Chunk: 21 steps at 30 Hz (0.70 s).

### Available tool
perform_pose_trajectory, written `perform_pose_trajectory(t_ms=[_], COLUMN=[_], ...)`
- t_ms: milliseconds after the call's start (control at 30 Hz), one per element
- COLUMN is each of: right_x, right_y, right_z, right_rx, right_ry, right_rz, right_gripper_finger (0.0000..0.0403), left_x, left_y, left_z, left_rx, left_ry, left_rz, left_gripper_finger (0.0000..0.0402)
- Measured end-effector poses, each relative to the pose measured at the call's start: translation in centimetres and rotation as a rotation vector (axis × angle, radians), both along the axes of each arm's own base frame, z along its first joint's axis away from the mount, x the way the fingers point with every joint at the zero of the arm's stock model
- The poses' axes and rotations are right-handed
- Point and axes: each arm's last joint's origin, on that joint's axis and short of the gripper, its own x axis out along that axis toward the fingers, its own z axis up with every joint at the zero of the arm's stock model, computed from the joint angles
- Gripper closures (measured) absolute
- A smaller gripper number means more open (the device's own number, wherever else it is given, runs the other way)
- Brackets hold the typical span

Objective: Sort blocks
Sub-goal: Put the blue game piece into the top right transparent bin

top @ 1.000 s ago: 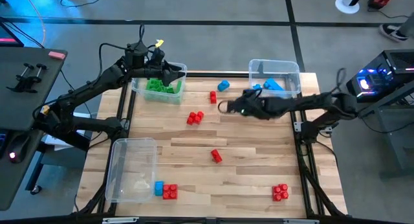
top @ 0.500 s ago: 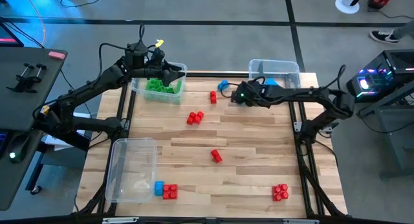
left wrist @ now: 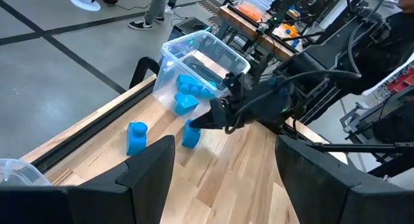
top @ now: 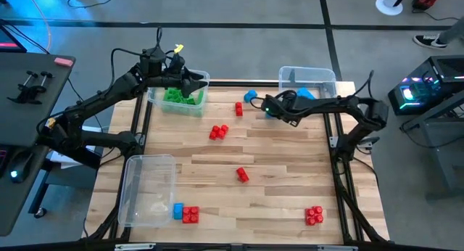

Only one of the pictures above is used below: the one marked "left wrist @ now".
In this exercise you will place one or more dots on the person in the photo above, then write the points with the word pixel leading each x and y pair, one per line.
pixel 398 39
pixel 155 7

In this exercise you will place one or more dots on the black arched bracket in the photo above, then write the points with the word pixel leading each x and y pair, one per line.
pixel 144 60

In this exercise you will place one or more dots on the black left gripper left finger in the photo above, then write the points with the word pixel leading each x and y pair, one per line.
pixel 136 198

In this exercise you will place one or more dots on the wooden workbench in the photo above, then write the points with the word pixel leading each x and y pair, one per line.
pixel 252 29

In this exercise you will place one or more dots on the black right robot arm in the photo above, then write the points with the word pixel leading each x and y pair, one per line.
pixel 323 55

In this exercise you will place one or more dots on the white round floor stand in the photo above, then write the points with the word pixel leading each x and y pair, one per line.
pixel 85 0

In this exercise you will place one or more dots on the black computer tower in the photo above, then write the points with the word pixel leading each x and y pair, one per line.
pixel 189 26

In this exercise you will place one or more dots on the clear plastic storage bin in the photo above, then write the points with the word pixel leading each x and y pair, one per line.
pixel 207 55
pixel 19 173

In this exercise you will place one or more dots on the clear container orange contents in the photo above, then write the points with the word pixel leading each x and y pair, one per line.
pixel 255 7

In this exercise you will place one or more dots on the grey metal side table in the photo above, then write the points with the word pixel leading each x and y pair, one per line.
pixel 355 118

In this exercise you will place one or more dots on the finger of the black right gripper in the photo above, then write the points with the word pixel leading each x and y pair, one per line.
pixel 215 118

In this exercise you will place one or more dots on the black aluminium table frame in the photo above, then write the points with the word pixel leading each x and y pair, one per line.
pixel 97 123

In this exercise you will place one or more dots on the red parts tray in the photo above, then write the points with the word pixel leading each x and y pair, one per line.
pixel 402 81

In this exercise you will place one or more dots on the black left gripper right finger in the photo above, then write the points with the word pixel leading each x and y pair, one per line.
pixel 323 201

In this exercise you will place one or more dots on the black frame strut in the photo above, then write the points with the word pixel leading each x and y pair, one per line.
pixel 372 148

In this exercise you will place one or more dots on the long blue toy block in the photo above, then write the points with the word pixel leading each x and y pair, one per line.
pixel 191 85

